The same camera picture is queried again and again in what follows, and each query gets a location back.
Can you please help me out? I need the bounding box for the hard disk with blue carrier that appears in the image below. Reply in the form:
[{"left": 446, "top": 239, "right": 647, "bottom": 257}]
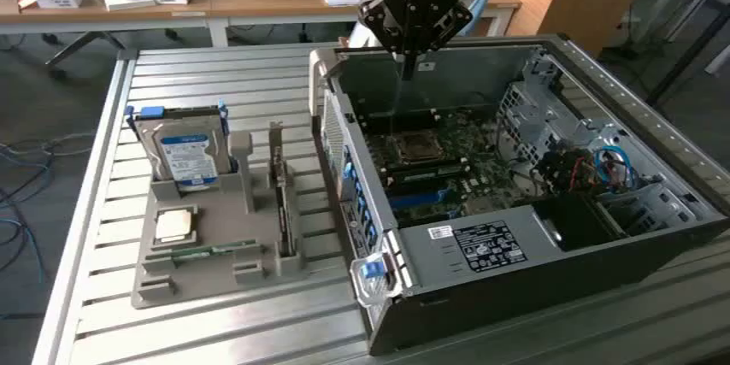
[{"left": 123, "top": 99, "right": 236, "bottom": 194}]

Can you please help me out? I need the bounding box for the black plastic shroud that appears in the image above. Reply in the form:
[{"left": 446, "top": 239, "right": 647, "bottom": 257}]
[{"left": 530, "top": 193, "right": 631, "bottom": 254}]

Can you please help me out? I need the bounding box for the open black PC case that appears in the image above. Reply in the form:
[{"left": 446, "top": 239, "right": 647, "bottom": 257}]
[{"left": 307, "top": 32, "right": 730, "bottom": 357}]

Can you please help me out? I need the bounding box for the gray power supply with label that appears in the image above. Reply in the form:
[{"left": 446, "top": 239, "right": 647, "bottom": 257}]
[{"left": 395, "top": 204, "right": 567, "bottom": 290}]

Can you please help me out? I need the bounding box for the blue case latch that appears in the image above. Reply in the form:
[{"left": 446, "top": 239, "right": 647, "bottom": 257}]
[{"left": 362, "top": 253, "right": 388, "bottom": 281}]

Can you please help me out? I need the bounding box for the CPU socket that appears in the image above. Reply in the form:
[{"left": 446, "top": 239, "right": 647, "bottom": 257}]
[{"left": 391, "top": 130, "right": 453, "bottom": 166}]

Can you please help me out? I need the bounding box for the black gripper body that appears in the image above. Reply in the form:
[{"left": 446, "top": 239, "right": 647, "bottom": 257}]
[{"left": 380, "top": 0, "right": 467, "bottom": 56}]

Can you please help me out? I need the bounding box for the blue expansion slot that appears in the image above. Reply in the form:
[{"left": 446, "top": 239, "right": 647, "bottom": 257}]
[{"left": 388, "top": 191, "right": 453, "bottom": 209}]

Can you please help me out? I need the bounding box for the green motherboard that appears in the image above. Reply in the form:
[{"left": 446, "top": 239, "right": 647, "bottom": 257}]
[{"left": 364, "top": 106, "right": 549, "bottom": 229}]

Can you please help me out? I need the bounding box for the gray floor cable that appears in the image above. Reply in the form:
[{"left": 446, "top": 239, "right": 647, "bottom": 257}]
[{"left": 0, "top": 132, "right": 99, "bottom": 159}]

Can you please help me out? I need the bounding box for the silver perforated disk bay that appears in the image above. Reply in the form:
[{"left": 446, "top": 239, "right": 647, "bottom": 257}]
[
  {"left": 595, "top": 183, "right": 706, "bottom": 240},
  {"left": 494, "top": 78, "right": 577, "bottom": 169}
]

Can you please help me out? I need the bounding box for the graphics card with metal bracket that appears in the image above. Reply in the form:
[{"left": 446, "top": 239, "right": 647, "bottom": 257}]
[{"left": 267, "top": 120, "right": 302, "bottom": 257}]

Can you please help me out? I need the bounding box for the black red wire bundle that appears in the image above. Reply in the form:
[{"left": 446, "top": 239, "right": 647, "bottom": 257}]
[{"left": 533, "top": 147, "right": 609, "bottom": 195}]

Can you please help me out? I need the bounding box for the gray parts rack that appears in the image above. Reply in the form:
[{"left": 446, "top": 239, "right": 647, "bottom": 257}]
[{"left": 130, "top": 131, "right": 314, "bottom": 310}]

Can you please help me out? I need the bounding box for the blue floor cable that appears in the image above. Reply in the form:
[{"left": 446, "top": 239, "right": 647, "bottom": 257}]
[{"left": 0, "top": 159, "right": 53, "bottom": 319}]

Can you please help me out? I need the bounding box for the blue wire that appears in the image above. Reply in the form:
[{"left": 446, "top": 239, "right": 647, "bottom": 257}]
[{"left": 593, "top": 145, "right": 643, "bottom": 189}]

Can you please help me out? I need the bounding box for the green RAM stick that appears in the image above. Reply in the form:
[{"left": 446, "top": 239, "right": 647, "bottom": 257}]
[
  {"left": 144, "top": 239, "right": 259, "bottom": 262},
  {"left": 392, "top": 162, "right": 467, "bottom": 183}
]

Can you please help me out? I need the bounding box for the silver CPU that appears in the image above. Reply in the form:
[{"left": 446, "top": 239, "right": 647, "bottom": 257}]
[{"left": 154, "top": 209, "right": 200, "bottom": 244}]

